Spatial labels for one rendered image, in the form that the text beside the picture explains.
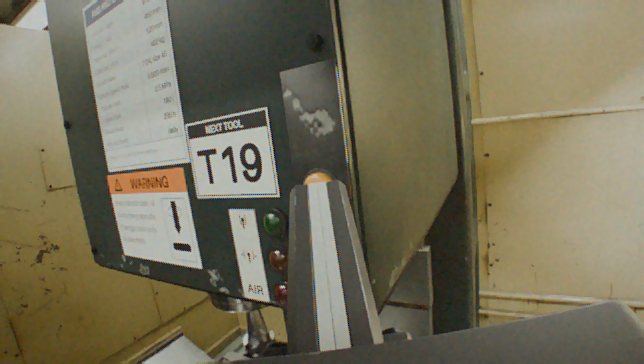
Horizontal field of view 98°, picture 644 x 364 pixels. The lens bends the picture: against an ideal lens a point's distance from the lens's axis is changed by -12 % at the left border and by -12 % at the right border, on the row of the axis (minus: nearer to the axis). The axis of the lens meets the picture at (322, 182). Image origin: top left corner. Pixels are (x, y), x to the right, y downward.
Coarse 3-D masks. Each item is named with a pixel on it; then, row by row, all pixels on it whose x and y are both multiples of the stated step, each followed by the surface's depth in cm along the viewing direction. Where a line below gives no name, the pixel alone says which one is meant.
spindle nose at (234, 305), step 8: (216, 296) 52; (224, 296) 51; (216, 304) 52; (224, 304) 51; (232, 304) 51; (240, 304) 51; (248, 304) 51; (256, 304) 51; (232, 312) 52; (240, 312) 51
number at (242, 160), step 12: (216, 144) 27; (228, 144) 27; (240, 144) 26; (252, 144) 25; (264, 144) 25; (228, 156) 27; (240, 156) 26; (252, 156) 26; (264, 156) 25; (228, 168) 27; (240, 168) 26; (252, 168) 26; (264, 168) 25; (228, 180) 27; (240, 180) 27; (252, 180) 26; (264, 180) 25
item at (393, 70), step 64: (64, 0) 36; (192, 0) 26; (256, 0) 23; (320, 0) 21; (384, 0) 29; (64, 64) 39; (192, 64) 27; (256, 64) 24; (384, 64) 28; (448, 64) 73; (384, 128) 27; (448, 128) 66; (192, 192) 30; (384, 192) 26; (448, 192) 64; (128, 256) 39; (384, 256) 26
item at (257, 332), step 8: (248, 312) 58; (256, 312) 58; (248, 320) 58; (256, 320) 58; (248, 328) 59; (256, 328) 58; (264, 328) 59; (248, 336) 59; (256, 336) 58; (264, 336) 59; (256, 344) 58
